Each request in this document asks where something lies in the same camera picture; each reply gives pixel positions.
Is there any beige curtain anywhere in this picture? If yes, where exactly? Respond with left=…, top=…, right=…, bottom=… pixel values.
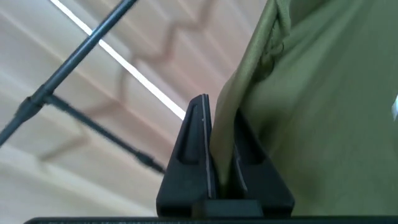
left=0, top=0, right=269, bottom=218

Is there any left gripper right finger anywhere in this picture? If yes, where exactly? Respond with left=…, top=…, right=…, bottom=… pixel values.
left=229, top=108, right=295, bottom=218

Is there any black clothes rack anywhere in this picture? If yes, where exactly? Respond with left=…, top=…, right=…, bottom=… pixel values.
left=0, top=0, right=166, bottom=175

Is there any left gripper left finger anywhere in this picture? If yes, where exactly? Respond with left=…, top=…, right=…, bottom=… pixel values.
left=156, top=93, right=219, bottom=218

